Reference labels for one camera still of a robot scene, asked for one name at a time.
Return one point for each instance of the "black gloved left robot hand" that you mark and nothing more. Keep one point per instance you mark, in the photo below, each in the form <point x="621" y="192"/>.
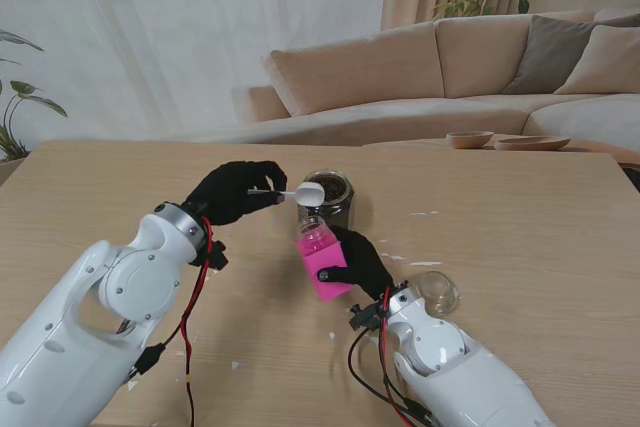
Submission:
<point x="230" y="194"/>

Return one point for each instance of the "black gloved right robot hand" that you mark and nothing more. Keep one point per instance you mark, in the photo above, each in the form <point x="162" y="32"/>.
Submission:
<point x="365" y="262"/>

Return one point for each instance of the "pink square coffee jar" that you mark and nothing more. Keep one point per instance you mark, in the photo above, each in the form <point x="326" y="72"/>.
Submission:
<point x="327" y="267"/>

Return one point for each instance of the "glass jar of coffee beans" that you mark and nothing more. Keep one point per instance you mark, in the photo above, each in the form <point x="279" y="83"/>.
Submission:
<point x="340" y="194"/>

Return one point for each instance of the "white plastic measuring spoon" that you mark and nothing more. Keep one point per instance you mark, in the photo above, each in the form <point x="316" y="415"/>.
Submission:
<point x="310" y="193"/>

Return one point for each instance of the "clear glass jar lid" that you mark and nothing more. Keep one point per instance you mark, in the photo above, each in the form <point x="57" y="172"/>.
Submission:
<point x="442" y="292"/>

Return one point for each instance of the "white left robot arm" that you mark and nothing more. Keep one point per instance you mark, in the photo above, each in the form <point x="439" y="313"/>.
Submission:
<point x="75" y="327"/>

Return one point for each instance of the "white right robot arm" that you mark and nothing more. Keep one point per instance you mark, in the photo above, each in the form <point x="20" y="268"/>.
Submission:
<point x="465" y="377"/>

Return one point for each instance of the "small wooden bowl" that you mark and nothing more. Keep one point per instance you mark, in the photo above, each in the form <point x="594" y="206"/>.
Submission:
<point x="470" y="139"/>

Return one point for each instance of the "white sheer curtain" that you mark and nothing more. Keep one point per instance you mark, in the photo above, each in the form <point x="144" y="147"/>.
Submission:
<point x="200" y="22"/>

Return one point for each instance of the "beige fabric sofa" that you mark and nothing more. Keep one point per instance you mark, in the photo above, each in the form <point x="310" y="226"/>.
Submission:
<point x="360" y="72"/>

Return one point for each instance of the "shallow wooden plate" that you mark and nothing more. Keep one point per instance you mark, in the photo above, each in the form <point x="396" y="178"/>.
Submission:
<point x="535" y="143"/>

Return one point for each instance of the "pale green large-leaf houseplant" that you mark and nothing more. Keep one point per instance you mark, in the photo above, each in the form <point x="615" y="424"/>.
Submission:
<point x="27" y="88"/>

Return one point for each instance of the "grey sofa cushion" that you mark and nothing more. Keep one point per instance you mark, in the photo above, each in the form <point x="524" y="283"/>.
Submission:
<point x="545" y="57"/>

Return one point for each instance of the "beige sofa cushion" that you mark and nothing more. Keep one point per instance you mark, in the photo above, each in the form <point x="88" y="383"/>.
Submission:
<point x="610" y="67"/>

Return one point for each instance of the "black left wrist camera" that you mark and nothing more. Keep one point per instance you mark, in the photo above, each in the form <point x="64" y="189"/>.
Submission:
<point x="215" y="256"/>

